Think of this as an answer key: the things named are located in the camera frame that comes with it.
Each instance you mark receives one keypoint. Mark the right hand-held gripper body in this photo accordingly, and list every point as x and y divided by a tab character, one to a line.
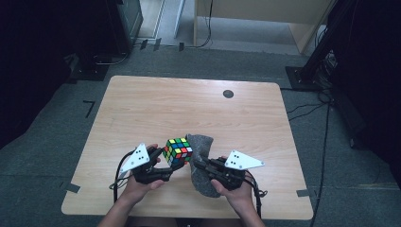
242	162

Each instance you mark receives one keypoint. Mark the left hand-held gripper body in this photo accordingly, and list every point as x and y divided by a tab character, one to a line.
138	156

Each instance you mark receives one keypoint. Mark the colourful puzzle cube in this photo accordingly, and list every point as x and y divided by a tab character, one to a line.
178	151

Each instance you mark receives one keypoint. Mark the grey cloth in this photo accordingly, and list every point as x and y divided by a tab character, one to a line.
201	148

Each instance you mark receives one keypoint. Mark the person's left hand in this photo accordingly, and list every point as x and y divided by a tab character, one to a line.
138	192

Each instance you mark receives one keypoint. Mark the person's right hand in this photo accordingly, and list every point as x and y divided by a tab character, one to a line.
239	198

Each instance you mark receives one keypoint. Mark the grey tape piece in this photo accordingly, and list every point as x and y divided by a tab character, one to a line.
72	188
303	193

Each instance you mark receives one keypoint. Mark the angled black tape mark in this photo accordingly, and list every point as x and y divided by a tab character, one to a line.
90	108

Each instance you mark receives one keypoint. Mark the black round table grommet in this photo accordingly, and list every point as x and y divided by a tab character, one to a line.
228	94

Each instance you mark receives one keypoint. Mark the black floor plate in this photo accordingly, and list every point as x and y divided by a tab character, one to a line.
88	72

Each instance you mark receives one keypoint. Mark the black metal stand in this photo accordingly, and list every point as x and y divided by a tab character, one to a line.
302	78

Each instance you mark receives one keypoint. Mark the black cabinet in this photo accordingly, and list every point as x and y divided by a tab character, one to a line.
107	25

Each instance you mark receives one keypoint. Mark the dark curtain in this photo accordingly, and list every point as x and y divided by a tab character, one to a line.
375	78
28	63

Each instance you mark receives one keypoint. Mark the beige wooden furniture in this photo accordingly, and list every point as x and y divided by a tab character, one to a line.
252	8

